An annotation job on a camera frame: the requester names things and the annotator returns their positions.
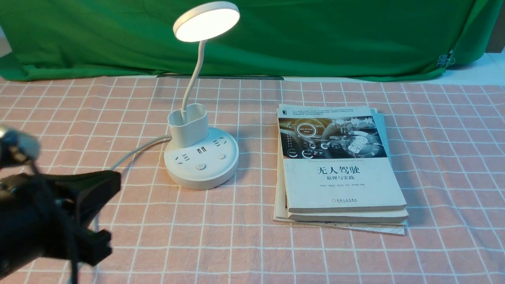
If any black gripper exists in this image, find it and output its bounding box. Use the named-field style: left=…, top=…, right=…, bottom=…
left=1, top=170, right=122, bottom=278

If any white desk lamp power strip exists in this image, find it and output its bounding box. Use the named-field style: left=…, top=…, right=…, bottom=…
left=164, top=1, right=240, bottom=190

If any green backdrop cloth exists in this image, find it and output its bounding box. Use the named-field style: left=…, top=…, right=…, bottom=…
left=1, top=0, right=503, bottom=82

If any bottom book with pale cover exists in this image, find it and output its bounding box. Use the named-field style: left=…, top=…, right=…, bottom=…
left=273, top=112, right=407, bottom=236

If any top book with car cover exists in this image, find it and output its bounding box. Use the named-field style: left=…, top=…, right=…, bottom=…
left=276, top=105, right=407, bottom=213

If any pink checkered tablecloth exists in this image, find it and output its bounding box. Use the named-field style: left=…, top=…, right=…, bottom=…
left=0, top=77, right=505, bottom=284

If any metal binder clip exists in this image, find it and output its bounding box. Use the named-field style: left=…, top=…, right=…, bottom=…
left=436, top=50, right=456, bottom=69

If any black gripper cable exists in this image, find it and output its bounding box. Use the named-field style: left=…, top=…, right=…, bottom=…
left=28, top=160, right=81, bottom=284

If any white lamp power cable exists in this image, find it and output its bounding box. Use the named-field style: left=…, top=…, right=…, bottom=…
left=71, top=135, right=172, bottom=284

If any silver wrist camera knob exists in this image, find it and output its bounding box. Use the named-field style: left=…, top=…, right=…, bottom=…
left=0, top=124, right=41, bottom=169

